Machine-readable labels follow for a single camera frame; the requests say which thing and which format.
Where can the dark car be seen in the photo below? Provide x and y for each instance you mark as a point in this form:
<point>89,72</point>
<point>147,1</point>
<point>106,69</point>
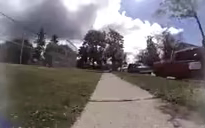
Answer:
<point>140,68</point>

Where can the wide grass lawn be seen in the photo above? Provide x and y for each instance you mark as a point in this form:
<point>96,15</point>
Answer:
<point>40,90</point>

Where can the low building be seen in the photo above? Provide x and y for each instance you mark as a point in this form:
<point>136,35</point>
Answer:
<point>61,55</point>

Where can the thin leaning tree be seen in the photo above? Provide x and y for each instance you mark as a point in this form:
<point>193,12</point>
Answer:
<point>203,46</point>

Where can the narrow grass strip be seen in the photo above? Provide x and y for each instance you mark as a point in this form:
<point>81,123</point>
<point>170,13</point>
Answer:
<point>170,88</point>

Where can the pole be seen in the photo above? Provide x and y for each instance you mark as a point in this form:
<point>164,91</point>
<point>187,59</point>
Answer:
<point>21,50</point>

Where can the red pickup truck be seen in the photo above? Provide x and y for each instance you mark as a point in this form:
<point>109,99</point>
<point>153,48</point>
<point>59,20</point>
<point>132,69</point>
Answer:
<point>173,68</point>

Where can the dark conifer tree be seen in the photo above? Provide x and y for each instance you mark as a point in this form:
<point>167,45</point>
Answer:
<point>40,45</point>

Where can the grey concrete path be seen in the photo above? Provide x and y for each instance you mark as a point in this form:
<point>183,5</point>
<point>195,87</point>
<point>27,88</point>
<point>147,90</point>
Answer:
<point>116,110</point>

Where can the group of leafy trees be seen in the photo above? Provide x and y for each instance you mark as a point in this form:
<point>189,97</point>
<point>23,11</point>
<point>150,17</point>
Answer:
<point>101,46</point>
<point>151,51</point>

